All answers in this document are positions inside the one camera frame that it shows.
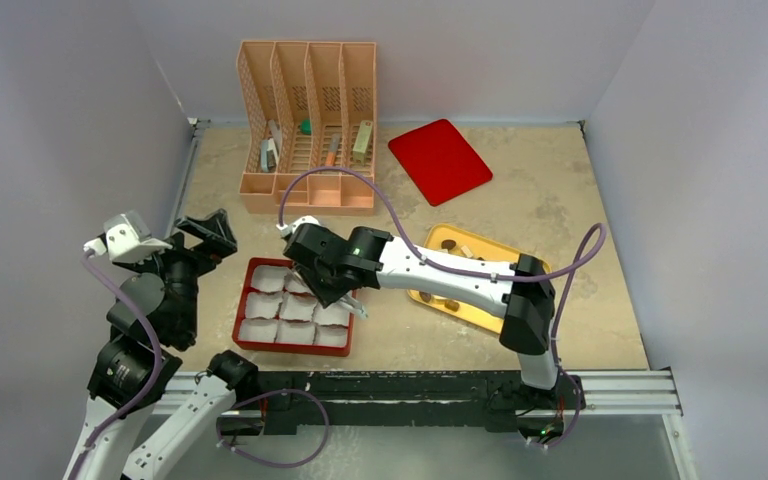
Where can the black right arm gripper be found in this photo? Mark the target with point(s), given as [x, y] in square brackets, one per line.
[326, 282]

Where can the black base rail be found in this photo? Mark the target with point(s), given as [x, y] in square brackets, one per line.
[496, 401]

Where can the yellow tray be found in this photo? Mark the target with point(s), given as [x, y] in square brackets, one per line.
[484, 249]

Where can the green eraser block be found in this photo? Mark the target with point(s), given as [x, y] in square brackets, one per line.
[305, 127]

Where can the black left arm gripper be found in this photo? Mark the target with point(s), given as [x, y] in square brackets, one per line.
[213, 231]

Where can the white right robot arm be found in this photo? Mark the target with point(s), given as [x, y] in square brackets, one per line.
[519, 293]

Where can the red chocolate box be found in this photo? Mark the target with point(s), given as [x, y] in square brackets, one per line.
[277, 313]

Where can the green small carton box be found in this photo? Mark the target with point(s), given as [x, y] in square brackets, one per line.
[363, 141]

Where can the metal tongs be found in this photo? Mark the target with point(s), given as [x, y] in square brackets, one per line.
[347, 302]

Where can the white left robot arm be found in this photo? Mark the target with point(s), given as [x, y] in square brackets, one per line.
[155, 284]

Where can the pink plastic desk organizer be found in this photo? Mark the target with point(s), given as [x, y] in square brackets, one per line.
[312, 108]

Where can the red flat lid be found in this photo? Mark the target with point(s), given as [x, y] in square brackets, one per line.
[440, 161]

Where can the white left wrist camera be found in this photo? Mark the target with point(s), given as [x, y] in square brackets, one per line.
[125, 239]

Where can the grey stapler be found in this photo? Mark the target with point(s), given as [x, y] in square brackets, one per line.
[269, 155]

